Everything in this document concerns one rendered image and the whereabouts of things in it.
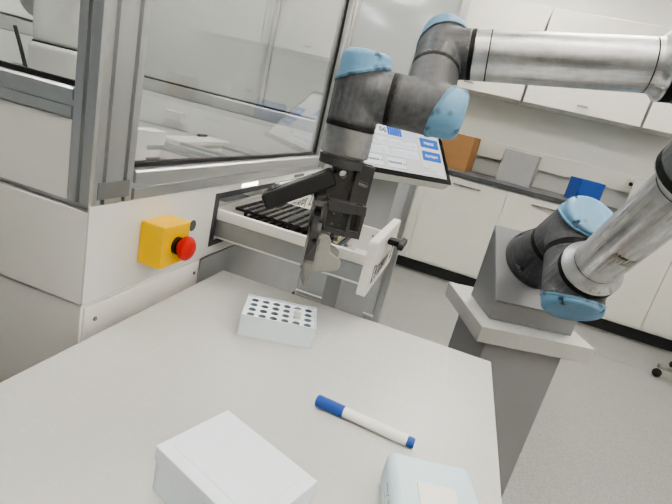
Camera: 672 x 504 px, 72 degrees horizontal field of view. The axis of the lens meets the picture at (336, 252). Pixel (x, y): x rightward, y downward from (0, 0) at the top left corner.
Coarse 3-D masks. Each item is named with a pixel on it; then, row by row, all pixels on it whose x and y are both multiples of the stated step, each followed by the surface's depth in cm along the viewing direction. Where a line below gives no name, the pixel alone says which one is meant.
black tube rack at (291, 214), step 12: (252, 204) 104; (288, 204) 112; (252, 216) 105; (264, 216) 96; (276, 216) 98; (288, 216) 101; (300, 216) 103; (288, 228) 103; (300, 228) 95; (348, 240) 108
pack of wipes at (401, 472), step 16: (400, 464) 49; (416, 464) 50; (432, 464) 50; (384, 480) 49; (400, 480) 47; (416, 480) 48; (432, 480) 48; (448, 480) 49; (464, 480) 49; (384, 496) 48; (400, 496) 45; (416, 496) 45; (432, 496) 46; (448, 496) 46; (464, 496) 47
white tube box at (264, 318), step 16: (256, 304) 80; (272, 304) 81; (288, 304) 83; (240, 320) 75; (256, 320) 75; (272, 320) 75; (288, 320) 77; (304, 320) 79; (256, 336) 76; (272, 336) 76; (288, 336) 76; (304, 336) 76
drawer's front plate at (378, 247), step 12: (384, 228) 98; (396, 228) 107; (372, 240) 86; (384, 240) 92; (372, 252) 86; (384, 252) 98; (372, 264) 86; (360, 276) 87; (372, 276) 91; (360, 288) 88
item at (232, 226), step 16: (224, 208) 100; (224, 224) 95; (240, 224) 94; (256, 224) 93; (224, 240) 96; (240, 240) 95; (256, 240) 94; (272, 240) 92; (288, 240) 92; (304, 240) 91; (352, 240) 113; (368, 240) 112; (272, 256) 94; (288, 256) 92; (352, 256) 89; (336, 272) 90; (352, 272) 89
